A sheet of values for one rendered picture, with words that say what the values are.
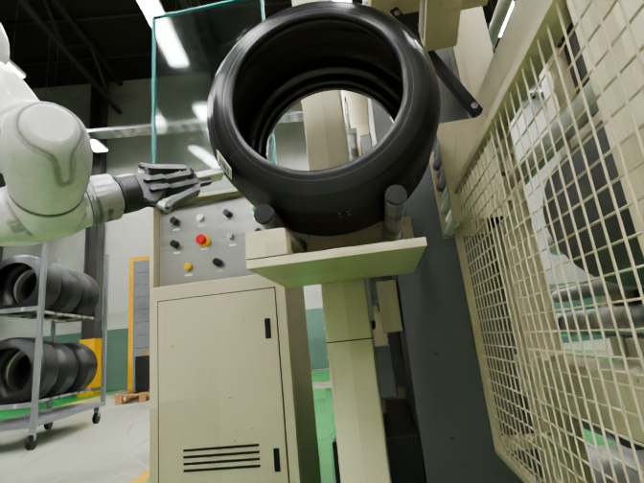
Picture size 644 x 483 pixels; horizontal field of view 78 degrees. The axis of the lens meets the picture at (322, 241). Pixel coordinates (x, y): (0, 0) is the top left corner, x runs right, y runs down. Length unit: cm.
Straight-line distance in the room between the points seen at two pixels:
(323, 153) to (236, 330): 73
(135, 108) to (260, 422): 1155
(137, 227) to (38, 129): 1057
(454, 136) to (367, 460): 91
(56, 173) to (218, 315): 105
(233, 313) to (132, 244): 961
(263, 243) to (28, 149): 43
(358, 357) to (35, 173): 86
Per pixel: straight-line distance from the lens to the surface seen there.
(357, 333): 116
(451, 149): 122
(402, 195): 84
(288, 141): 1112
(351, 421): 118
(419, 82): 95
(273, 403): 154
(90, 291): 522
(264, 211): 86
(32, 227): 79
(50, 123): 65
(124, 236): 1127
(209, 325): 161
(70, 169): 66
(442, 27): 134
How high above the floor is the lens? 63
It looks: 14 degrees up
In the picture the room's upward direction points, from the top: 6 degrees counter-clockwise
